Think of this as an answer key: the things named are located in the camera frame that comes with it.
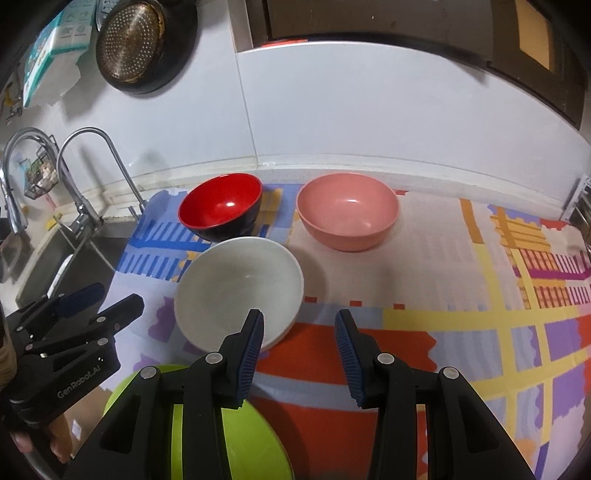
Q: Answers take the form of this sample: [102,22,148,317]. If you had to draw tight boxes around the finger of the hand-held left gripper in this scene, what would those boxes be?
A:
[4,283,105,334]
[23,294,145,361]

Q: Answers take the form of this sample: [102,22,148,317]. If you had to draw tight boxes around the white dish in sink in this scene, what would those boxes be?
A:
[46,254,75,302]

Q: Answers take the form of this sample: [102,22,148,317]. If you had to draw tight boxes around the black frying pan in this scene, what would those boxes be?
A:
[95,0,198,96]

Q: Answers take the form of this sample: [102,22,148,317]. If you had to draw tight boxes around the green plate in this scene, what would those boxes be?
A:
[102,364,294,480]

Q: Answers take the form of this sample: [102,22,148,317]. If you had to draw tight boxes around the person's left hand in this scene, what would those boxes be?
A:
[9,413,72,464]

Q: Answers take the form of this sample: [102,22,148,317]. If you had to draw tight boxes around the chrome gooseneck faucet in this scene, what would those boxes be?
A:
[56,128,149,219]

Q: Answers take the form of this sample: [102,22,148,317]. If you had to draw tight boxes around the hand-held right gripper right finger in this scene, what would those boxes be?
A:
[334,309,536,480]

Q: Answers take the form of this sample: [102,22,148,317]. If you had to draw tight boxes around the colourful patterned mat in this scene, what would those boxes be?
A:
[111,182,591,480]

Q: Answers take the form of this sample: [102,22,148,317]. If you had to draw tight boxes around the chrome pull-down faucet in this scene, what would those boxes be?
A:
[0,128,105,241]

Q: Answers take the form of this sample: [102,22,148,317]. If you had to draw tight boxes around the teal and white package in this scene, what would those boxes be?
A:
[21,7,100,110]

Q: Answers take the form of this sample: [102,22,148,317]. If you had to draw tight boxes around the stainless steel sink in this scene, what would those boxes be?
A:
[14,225,131,315]

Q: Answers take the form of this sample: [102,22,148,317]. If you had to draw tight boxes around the black wire wall basket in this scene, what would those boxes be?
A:
[21,147,61,200]

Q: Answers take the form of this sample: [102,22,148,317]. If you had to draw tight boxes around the pink bowl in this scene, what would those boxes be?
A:
[296,172,400,251]

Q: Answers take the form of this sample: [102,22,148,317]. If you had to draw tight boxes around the red and black bowl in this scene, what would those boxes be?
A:
[178,173,263,241]

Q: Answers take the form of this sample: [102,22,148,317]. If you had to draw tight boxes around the white bowl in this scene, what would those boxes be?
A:
[174,236,304,354]

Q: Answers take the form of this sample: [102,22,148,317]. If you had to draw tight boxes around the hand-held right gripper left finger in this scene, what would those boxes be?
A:
[62,309,265,480]

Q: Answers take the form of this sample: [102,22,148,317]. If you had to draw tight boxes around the white metal dish rack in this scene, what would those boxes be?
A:
[561,174,591,228]

